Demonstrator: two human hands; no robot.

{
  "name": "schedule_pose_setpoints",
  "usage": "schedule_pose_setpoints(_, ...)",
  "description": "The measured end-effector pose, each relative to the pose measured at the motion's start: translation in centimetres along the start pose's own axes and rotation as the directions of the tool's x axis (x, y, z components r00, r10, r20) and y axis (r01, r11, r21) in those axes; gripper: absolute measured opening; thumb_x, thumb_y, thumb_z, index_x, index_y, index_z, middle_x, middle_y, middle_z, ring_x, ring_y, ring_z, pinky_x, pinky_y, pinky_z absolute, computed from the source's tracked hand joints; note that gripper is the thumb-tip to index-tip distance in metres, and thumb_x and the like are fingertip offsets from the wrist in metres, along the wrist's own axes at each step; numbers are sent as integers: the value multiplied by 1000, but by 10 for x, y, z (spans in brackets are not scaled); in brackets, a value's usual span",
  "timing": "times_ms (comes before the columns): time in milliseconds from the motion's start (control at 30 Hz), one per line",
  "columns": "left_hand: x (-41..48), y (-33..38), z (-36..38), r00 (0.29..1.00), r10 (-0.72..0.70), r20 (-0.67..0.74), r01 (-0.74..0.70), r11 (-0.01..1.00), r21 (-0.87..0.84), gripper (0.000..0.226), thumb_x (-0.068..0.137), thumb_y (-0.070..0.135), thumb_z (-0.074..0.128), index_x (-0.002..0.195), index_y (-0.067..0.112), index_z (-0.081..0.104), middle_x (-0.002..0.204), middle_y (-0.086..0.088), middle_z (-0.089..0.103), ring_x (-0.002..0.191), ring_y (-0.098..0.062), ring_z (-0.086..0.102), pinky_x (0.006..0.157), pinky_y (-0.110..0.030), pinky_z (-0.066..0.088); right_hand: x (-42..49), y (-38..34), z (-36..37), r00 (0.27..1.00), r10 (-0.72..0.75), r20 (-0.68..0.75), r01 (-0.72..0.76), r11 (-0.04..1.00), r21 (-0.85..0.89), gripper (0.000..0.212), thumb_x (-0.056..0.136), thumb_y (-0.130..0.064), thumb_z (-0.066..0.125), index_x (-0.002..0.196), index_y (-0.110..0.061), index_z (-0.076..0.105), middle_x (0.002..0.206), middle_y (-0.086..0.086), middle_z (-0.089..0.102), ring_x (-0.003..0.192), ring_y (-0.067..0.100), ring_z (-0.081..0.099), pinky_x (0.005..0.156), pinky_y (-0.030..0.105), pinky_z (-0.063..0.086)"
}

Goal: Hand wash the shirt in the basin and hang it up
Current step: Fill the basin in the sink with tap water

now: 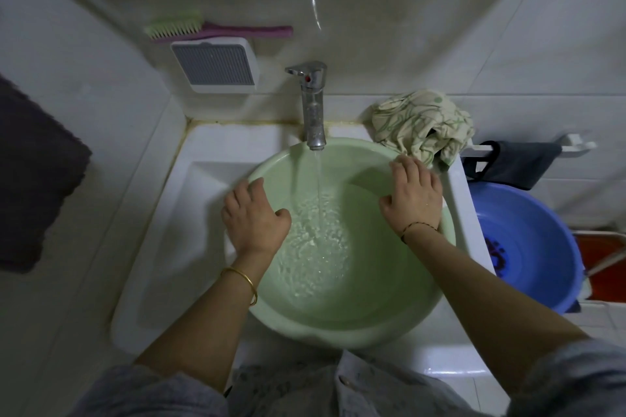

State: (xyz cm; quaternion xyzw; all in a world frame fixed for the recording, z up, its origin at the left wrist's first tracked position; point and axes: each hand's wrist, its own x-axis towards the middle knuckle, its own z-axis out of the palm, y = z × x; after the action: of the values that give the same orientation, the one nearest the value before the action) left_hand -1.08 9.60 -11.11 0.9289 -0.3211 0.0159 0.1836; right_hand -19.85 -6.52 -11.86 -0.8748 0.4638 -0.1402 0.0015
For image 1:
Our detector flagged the green and pink scrub brush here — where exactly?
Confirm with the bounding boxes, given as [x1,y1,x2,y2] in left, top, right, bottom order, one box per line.
[143,10,294,43]

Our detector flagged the dark purple towel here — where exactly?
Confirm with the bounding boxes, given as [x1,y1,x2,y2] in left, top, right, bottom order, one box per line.
[0,73,93,275]

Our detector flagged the blue plastic basin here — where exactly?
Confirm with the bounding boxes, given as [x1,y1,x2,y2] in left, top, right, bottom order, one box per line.
[468,182,584,315]

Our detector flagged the cream leaf-patterned clothes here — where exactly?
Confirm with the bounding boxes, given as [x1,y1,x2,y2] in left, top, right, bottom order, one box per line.
[370,90,476,169]

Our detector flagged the white ceramic sink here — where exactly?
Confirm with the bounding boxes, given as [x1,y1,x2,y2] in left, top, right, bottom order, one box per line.
[110,119,496,379]

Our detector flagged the person's right hand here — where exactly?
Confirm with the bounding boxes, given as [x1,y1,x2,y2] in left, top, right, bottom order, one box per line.
[379,154,443,236]

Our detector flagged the metal faucet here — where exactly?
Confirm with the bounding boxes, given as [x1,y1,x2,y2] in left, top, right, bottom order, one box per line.
[285,60,328,152]

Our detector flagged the person's grey patterned shirt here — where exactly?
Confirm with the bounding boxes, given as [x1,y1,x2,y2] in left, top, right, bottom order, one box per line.
[68,338,626,417]

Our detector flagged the dark grey cloth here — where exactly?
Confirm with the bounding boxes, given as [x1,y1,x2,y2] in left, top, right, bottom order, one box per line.
[462,140,563,192]

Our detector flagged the white wall box grey ribbed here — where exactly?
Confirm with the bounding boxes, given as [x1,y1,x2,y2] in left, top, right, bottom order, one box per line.
[170,36,260,94]

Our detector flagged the light green plastic basin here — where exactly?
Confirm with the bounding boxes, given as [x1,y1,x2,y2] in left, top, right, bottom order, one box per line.
[243,137,456,350]

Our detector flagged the thin cord bracelet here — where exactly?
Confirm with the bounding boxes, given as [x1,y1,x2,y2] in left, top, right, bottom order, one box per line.
[399,221,440,244]

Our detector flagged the gold bangle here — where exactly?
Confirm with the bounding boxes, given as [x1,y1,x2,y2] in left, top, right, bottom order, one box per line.
[219,266,258,308]

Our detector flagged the red bucket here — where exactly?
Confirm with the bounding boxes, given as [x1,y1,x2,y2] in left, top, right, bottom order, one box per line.
[572,231,626,304]

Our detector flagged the person's left hand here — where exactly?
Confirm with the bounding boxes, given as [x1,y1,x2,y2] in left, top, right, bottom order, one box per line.
[220,177,292,259]

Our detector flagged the person's right forearm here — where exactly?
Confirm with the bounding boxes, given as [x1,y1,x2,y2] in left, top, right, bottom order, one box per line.
[400,225,590,395]

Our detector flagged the person's left forearm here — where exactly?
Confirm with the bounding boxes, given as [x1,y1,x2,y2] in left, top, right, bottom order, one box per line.
[134,250,280,393]

